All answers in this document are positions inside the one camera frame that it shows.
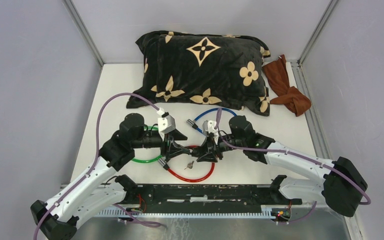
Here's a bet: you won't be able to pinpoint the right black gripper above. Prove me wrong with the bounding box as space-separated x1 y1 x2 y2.
196 134 246 163

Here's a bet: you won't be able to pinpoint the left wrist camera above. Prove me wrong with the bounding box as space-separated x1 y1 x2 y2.
157 112 176 135

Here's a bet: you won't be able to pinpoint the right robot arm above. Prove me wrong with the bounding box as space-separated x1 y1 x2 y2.
195 115 371 217

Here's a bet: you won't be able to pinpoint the brown cloth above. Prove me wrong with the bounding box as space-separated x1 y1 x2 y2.
262 54 312 117

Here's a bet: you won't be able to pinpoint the red lock keys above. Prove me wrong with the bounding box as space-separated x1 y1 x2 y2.
184 161 195 170

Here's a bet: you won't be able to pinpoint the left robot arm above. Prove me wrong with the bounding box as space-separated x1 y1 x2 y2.
30 113 187 240

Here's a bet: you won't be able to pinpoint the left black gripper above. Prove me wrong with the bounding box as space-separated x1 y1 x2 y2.
132 128 190 159

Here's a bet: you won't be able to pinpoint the green cable lock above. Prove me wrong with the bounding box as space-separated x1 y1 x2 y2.
132 124 162 164

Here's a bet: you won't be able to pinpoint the blue cable lock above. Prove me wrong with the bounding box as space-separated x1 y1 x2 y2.
186 107 237 135

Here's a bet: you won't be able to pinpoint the black floral pillow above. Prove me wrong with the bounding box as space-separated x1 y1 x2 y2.
126 30 271 117

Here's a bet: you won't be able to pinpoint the red cable lock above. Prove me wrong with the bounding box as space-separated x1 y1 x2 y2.
156 145 216 183

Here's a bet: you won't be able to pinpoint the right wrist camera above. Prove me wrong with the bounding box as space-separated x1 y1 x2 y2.
202 120 219 137

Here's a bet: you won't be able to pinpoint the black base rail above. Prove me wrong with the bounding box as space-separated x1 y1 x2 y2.
120 184 303 214

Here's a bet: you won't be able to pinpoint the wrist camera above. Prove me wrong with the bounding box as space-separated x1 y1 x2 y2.
157 112 176 135
202 120 219 137

